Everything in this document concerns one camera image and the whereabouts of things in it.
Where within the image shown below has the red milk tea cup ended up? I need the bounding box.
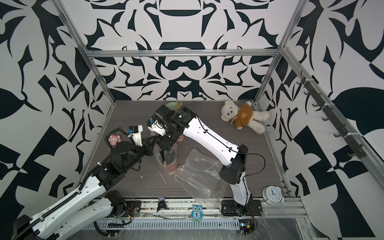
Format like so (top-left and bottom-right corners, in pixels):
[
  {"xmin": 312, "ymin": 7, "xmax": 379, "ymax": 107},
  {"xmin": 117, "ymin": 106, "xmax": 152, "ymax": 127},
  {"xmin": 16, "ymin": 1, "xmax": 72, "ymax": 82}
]
[{"xmin": 161, "ymin": 150, "xmax": 178, "ymax": 175}]

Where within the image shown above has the clear plastic carrier bag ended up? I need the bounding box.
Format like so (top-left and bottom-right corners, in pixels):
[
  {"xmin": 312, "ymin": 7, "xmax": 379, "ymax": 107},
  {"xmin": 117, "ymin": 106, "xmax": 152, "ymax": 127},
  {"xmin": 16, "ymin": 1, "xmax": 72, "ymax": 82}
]
[{"xmin": 154, "ymin": 144, "xmax": 178, "ymax": 176}]

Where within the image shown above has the pale milk tea cup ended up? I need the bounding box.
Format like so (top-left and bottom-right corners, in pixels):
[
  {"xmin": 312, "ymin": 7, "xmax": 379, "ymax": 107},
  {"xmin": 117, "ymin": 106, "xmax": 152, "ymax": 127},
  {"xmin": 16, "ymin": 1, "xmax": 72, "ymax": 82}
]
[{"xmin": 177, "ymin": 135, "xmax": 184, "ymax": 142}]

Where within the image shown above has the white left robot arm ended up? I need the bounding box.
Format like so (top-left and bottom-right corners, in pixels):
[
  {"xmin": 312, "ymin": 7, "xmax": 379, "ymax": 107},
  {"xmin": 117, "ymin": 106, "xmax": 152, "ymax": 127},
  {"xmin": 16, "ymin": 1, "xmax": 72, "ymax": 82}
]
[{"xmin": 14, "ymin": 136, "xmax": 157, "ymax": 240}]

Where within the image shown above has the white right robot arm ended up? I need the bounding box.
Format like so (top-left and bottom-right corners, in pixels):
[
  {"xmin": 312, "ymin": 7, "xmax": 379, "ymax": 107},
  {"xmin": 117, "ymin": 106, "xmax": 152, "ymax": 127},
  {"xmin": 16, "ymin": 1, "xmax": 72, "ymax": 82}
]
[{"xmin": 147, "ymin": 105, "xmax": 252, "ymax": 209}]

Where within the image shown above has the bundle of paper straws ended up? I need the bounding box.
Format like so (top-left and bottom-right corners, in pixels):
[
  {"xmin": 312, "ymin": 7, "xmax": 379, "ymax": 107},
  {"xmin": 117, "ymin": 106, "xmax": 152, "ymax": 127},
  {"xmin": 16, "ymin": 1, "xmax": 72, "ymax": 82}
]
[{"xmin": 176, "ymin": 101, "xmax": 183, "ymax": 111}]

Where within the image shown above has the green straw holder cup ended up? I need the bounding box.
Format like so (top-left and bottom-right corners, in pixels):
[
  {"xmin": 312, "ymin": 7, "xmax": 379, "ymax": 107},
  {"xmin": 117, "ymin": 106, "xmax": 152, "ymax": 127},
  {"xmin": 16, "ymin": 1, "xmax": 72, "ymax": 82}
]
[{"xmin": 166, "ymin": 102, "xmax": 179, "ymax": 111}]

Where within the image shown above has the pink plush toy figure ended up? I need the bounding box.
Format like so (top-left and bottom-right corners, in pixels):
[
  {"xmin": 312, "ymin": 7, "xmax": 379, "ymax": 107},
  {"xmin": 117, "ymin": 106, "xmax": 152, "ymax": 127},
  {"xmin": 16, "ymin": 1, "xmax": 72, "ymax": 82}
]
[{"xmin": 108, "ymin": 135, "xmax": 122, "ymax": 146}]

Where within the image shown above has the white teddy bear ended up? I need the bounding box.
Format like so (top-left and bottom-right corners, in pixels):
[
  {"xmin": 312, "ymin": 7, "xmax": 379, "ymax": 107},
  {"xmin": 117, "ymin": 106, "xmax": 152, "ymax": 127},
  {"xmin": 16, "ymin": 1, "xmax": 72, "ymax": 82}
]
[{"xmin": 221, "ymin": 101, "xmax": 270, "ymax": 135}]

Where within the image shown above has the blue owl figure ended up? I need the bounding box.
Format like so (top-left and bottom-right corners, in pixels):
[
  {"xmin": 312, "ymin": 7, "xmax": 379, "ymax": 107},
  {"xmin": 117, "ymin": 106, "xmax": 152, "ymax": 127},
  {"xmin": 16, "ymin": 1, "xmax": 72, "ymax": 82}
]
[{"xmin": 191, "ymin": 205, "xmax": 203, "ymax": 222}]

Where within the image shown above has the white alarm clock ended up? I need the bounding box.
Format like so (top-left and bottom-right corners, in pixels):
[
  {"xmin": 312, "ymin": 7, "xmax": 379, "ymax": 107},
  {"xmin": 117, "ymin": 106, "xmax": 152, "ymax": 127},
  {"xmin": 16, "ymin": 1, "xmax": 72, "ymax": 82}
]
[{"xmin": 262, "ymin": 186, "xmax": 285, "ymax": 205}]

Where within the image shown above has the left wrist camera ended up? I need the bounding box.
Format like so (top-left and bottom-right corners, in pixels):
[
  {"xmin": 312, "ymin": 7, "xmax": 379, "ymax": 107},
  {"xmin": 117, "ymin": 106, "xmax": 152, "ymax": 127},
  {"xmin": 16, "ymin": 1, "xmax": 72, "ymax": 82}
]
[{"xmin": 127, "ymin": 125, "xmax": 143, "ymax": 147}]

